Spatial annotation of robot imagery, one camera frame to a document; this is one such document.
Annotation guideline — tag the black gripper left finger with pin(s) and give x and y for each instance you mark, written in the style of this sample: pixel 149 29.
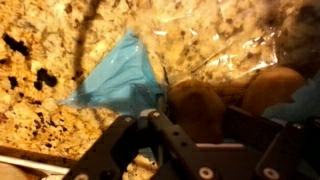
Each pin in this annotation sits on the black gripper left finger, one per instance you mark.
pixel 176 143

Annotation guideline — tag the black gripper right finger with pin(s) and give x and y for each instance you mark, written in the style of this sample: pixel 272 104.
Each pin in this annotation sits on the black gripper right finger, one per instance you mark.
pixel 280 150

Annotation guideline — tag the brown potato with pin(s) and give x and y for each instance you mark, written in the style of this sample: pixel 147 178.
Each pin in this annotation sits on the brown potato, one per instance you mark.
pixel 196 106
pixel 271 88

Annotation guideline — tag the blue and clear potato bag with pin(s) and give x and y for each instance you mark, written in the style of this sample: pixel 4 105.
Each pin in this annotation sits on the blue and clear potato bag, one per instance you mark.
pixel 123 76

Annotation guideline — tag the white tray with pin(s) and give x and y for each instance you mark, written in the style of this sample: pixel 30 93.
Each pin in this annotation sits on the white tray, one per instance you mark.
pixel 30 165

